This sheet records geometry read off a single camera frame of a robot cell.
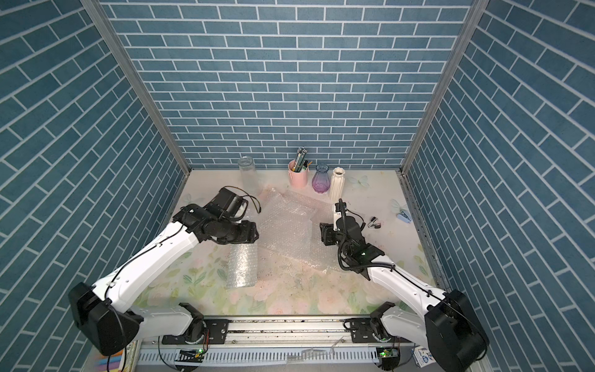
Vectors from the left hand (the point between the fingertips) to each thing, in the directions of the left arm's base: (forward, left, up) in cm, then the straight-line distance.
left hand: (256, 238), depth 76 cm
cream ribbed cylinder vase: (+29, -30, -5) cm, 42 cm away
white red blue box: (-31, -53, -16) cm, 63 cm away
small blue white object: (+20, -60, -15) cm, 65 cm away
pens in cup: (+42, -15, -6) cm, 45 cm away
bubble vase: (-10, +2, +1) cm, 10 cm away
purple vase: (+34, -24, -8) cm, 42 cm away
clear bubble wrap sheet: (+15, -10, -17) cm, 25 cm away
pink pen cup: (+38, -13, -13) cm, 42 cm away
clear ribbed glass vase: (+35, +9, -6) cm, 37 cm away
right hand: (+8, -25, -4) cm, 27 cm away
